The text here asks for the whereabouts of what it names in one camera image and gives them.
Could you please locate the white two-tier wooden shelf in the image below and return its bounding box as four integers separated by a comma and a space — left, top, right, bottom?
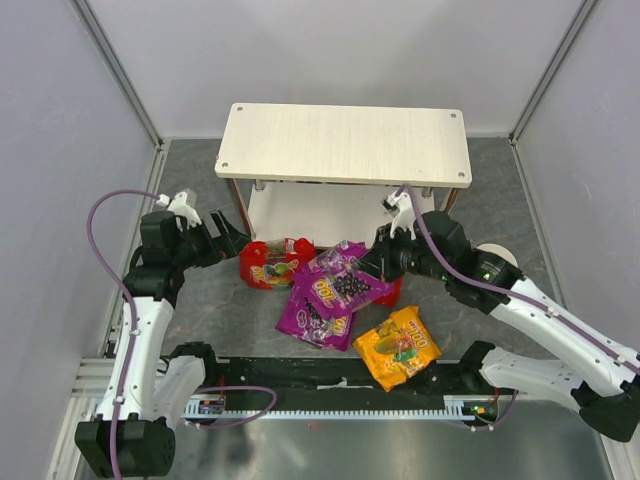
215, 103, 472, 247

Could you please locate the orange candy bag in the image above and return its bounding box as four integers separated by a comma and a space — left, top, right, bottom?
353, 306, 441, 392

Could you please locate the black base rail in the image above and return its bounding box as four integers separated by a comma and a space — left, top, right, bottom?
164, 341, 519, 401

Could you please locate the red candy bag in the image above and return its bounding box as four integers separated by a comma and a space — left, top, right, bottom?
239, 238, 316, 290
374, 278, 403, 307

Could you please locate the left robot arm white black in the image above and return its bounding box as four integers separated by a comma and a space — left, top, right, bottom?
75, 210, 250, 479

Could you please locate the aluminium corner frame left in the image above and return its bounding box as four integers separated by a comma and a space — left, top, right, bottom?
69, 0, 166, 151

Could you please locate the aluminium corner frame right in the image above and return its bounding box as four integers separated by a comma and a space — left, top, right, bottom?
508, 0, 601, 146

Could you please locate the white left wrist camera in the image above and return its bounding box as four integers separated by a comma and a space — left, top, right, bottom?
155, 188, 202, 228

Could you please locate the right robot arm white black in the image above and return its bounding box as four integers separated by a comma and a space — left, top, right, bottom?
361, 212, 639, 443

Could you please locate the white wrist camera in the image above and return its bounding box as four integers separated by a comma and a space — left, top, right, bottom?
382, 185, 420, 239
155, 188, 202, 228

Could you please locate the red candy bag right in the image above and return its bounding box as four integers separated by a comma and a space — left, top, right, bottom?
374, 278, 403, 307

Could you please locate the red candy bag left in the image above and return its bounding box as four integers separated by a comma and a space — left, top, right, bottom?
239, 238, 316, 290

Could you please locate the white ceramic bowl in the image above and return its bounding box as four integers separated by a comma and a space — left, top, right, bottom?
476, 243, 518, 267

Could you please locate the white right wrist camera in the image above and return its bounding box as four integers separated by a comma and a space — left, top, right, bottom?
382, 185, 420, 239

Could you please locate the white slotted cable duct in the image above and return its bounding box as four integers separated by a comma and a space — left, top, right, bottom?
182, 396, 499, 423

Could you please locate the aluminium corner frame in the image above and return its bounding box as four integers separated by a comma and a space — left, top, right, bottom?
69, 0, 166, 151
508, 0, 601, 146

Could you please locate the purple candy bag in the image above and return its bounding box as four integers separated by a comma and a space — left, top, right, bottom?
293, 241, 393, 318
275, 296, 354, 352

